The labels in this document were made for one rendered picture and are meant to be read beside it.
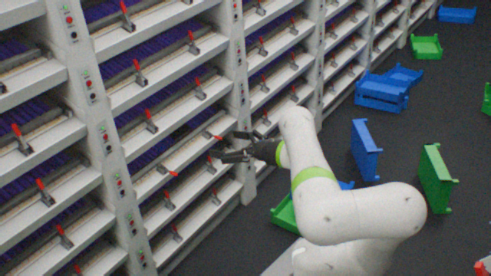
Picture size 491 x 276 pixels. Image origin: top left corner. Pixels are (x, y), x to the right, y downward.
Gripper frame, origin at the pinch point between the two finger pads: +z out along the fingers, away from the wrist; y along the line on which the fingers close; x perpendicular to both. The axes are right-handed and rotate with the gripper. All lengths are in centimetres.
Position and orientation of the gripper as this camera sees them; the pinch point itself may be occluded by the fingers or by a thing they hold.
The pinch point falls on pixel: (225, 143)
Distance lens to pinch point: 168.0
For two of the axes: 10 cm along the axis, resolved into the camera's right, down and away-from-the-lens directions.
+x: -2.4, -8.5, -4.6
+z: -7.7, -1.2, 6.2
